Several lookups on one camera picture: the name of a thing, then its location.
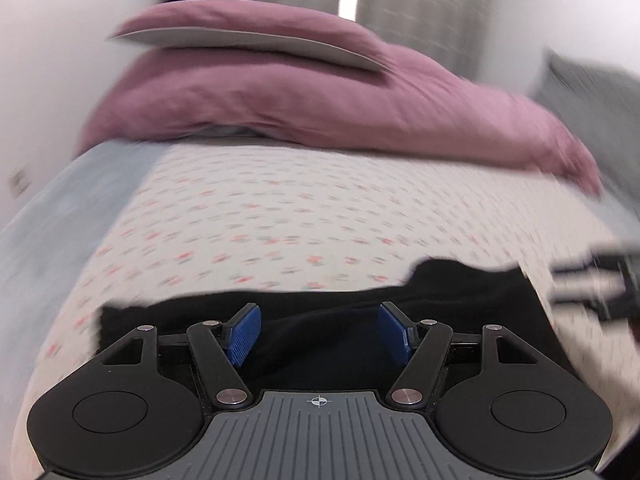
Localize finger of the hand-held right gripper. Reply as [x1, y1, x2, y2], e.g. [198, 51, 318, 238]
[550, 260, 598, 283]
[550, 286, 601, 309]

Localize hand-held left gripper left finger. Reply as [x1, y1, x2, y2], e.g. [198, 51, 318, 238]
[97, 303, 263, 409]

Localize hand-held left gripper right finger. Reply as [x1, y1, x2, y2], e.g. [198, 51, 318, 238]
[377, 301, 544, 409]

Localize black pants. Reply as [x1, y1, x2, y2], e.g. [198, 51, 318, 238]
[97, 257, 581, 401]

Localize floral print bed sheet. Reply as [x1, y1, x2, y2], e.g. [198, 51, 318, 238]
[15, 142, 640, 480]

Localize grey pillow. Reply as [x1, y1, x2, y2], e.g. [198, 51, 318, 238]
[529, 47, 640, 162]

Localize grey-blue bed sheet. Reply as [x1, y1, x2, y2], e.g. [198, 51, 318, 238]
[0, 140, 168, 461]

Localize pink duvet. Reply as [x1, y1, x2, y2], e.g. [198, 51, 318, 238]
[75, 0, 604, 197]

